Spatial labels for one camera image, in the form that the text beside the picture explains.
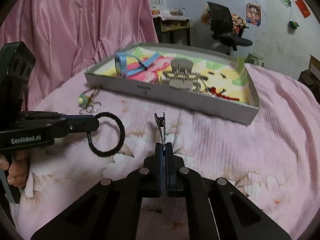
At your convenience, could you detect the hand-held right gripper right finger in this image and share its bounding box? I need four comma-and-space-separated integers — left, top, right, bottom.
165, 142, 292, 240

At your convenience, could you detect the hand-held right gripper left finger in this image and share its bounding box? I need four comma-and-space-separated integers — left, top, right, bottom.
30, 142, 166, 240

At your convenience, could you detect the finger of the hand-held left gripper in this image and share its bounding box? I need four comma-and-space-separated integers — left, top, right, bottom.
19, 119, 100, 139
18, 111, 98, 124

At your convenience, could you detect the black hair tie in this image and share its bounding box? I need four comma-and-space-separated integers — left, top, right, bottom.
87, 111, 126, 156

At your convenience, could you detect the rhinestone hair clip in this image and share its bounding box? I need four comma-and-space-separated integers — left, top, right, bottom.
154, 112, 167, 156

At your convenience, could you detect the blue wrist watch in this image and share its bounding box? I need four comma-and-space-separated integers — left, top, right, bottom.
114, 51, 160, 77

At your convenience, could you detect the shallow grey cardboard box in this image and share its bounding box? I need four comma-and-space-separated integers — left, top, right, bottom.
84, 42, 260, 126

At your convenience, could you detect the beige hair claw clip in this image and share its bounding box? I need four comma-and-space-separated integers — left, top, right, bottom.
161, 59, 201, 91

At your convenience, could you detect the person's left hand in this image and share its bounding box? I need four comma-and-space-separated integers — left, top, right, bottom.
0, 149, 30, 188

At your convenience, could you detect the pink floral bedsheet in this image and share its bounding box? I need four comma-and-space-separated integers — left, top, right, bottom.
10, 64, 320, 240

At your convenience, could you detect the pink curtain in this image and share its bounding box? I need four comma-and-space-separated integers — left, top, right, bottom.
0, 0, 159, 112

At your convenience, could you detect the wooden desk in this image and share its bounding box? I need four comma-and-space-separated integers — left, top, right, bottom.
152, 14, 192, 47

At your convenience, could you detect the green plastic stool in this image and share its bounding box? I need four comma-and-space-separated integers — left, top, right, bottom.
246, 52, 265, 68

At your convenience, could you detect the dark bag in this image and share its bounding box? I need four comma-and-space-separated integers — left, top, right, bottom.
298, 70, 313, 91

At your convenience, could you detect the black office chair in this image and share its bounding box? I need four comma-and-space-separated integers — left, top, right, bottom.
207, 1, 254, 55

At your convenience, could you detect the brown cardboard box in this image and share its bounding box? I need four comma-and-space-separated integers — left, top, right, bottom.
308, 54, 320, 81

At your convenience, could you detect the keychain with green charm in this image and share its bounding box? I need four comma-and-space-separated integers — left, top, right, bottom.
78, 86, 102, 114

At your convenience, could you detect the cartoon wall poster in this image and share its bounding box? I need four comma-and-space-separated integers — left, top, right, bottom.
201, 6, 250, 37

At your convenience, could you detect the anime wall poster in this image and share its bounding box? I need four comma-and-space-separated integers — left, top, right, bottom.
246, 3, 262, 26

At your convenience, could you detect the red paper wall decoration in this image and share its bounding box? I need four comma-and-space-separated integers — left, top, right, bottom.
294, 0, 312, 19

